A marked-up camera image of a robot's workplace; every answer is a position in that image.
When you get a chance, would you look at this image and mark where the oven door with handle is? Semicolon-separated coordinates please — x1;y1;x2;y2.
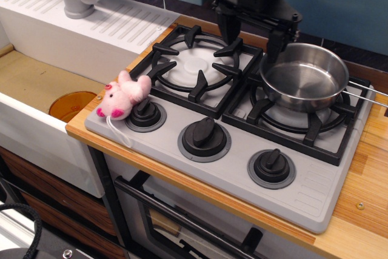
114;171;265;258

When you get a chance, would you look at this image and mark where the pink stuffed pig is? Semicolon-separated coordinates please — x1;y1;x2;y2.
96;70;152;148

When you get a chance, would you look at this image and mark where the white toy sink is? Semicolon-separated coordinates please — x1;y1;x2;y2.
1;0;178;198

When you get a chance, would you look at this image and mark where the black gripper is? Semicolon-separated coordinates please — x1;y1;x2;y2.
213;0;303;64

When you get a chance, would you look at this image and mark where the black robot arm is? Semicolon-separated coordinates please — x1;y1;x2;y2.
213;0;303;64

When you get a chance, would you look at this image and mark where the black right stove knob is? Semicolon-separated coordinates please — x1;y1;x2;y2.
247;149;296;190

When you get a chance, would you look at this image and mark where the black burner grate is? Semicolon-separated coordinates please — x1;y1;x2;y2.
130;25;263;119
222;70;370;166

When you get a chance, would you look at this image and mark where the black braided cable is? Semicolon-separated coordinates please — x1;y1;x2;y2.
0;203;43;259

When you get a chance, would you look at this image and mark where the orange sink drain plate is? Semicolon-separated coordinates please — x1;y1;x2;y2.
48;91;96;123

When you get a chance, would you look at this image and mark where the wooden drawer cabinet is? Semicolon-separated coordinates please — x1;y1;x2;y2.
1;148;128;258

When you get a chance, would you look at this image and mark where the grey toy stove top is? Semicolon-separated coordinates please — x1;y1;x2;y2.
84;24;376;235

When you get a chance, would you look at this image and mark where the black stove knob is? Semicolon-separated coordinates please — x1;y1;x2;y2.
178;117;232;163
125;98;167;133
247;149;296;190

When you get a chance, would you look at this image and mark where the black left stove knob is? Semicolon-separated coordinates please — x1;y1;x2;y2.
125;98;167;133

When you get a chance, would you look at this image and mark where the black right burner grate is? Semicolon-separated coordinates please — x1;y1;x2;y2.
222;70;370;166

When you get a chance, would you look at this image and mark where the stainless steel pan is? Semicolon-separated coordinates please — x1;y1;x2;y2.
259;43;387;113

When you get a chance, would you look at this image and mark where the black left burner grate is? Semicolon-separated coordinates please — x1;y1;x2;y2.
130;25;263;119

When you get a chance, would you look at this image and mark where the black middle stove knob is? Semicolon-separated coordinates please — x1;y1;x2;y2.
178;117;232;163

